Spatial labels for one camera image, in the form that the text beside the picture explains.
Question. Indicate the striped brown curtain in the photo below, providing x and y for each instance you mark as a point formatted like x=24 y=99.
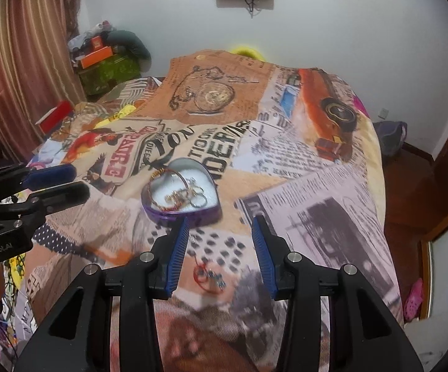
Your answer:
x=26 y=66

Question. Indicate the grey bag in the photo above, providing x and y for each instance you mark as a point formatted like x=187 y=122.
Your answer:
x=390 y=137

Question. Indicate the white wall socket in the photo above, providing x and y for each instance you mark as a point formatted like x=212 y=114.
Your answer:
x=383 y=112

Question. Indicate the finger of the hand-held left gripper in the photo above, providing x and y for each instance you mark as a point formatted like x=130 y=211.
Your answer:
x=51 y=174
x=61 y=195

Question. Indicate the small orange box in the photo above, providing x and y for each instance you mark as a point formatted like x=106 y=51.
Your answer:
x=96 y=42

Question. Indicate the purple heart-shaped tin box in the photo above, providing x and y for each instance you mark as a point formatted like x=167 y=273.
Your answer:
x=208 y=216

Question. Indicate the yellow round object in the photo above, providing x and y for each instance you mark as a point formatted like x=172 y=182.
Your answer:
x=247 y=52

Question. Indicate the magenta cloth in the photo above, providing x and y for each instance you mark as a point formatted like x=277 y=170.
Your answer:
x=360 y=105

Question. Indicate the pile of bottles and clutter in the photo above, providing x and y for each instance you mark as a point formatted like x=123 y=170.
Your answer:
x=86 y=33

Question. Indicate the red flat box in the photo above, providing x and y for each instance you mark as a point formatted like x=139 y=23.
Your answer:
x=55 y=115

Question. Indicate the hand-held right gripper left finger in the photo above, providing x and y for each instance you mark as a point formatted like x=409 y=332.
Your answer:
x=177 y=257

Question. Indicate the printed blanket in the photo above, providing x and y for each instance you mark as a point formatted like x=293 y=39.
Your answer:
x=286 y=170

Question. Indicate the flat orange box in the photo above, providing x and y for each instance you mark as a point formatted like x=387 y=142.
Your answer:
x=96 y=57

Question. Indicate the yellow cloth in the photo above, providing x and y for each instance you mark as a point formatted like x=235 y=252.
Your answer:
x=121 y=111

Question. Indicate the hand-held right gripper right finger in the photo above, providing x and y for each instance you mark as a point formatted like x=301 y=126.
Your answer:
x=263 y=257

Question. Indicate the dark jacket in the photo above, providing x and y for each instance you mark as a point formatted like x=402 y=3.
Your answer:
x=131 y=42

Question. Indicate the pink shoe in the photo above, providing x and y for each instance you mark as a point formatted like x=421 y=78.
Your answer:
x=413 y=298

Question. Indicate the green covered cabinet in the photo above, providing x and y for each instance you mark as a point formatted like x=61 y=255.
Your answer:
x=109 y=75

